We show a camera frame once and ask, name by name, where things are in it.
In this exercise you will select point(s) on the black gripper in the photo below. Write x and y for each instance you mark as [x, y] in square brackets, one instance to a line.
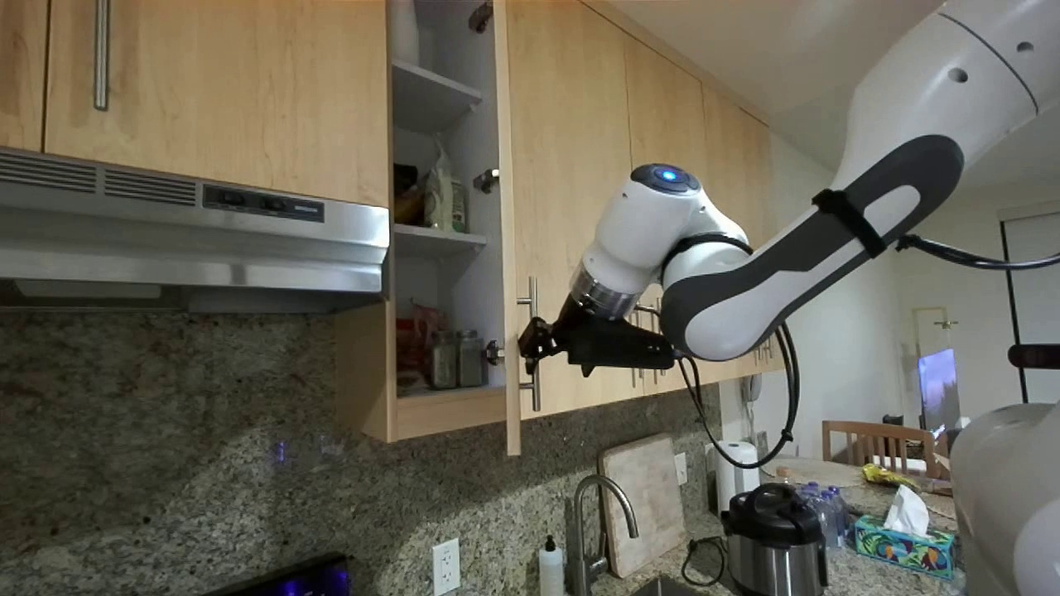
[600, 330]

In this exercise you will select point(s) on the light wood cabinet door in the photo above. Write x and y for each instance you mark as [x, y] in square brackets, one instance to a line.
[242, 87]
[19, 68]
[563, 165]
[510, 220]
[673, 121]

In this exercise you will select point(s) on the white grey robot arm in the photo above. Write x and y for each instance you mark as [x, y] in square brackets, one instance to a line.
[729, 299]

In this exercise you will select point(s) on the light wood cabinet carcass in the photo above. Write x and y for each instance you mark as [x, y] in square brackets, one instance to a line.
[442, 416]

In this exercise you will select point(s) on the small metal can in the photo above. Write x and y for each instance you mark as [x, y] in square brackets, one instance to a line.
[443, 363]
[472, 363]

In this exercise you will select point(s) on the red food package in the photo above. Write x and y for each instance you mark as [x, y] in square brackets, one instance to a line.
[416, 348]

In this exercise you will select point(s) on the green plastic bottle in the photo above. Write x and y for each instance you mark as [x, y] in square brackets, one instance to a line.
[438, 198]

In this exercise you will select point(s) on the pale cutting board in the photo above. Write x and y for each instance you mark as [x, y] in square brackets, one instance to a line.
[649, 496]

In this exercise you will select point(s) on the dark glass jar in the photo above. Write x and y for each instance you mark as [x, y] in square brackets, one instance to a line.
[409, 198]

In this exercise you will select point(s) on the steel kitchen faucet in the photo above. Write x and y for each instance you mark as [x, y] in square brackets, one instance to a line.
[578, 542]

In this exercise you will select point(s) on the white soap bottle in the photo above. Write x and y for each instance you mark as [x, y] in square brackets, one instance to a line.
[552, 570]

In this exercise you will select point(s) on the white paper towel roll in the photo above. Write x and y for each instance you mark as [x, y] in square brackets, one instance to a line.
[735, 482]

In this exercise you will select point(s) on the black steel pressure cooker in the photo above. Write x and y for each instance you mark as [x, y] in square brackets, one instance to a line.
[772, 548]

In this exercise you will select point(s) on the clear water bottles pack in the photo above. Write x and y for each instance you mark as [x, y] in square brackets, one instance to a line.
[827, 511]

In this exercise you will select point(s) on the wooden chair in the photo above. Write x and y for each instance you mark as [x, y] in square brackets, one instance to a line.
[871, 439]

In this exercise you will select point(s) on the black stove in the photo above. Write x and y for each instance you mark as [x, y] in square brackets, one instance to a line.
[300, 580]

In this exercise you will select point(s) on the yellow banana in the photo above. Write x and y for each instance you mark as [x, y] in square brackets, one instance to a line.
[888, 476]

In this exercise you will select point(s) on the stainless steel range hood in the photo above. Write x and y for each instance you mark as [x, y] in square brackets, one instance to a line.
[167, 235]

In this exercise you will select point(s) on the patterned tissue box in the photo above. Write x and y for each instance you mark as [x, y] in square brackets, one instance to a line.
[897, 542]

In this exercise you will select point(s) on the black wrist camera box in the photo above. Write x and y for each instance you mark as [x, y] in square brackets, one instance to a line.
[634, 356]

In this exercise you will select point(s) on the white wall outlet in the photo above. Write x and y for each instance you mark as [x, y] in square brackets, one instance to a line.
[443, 565]

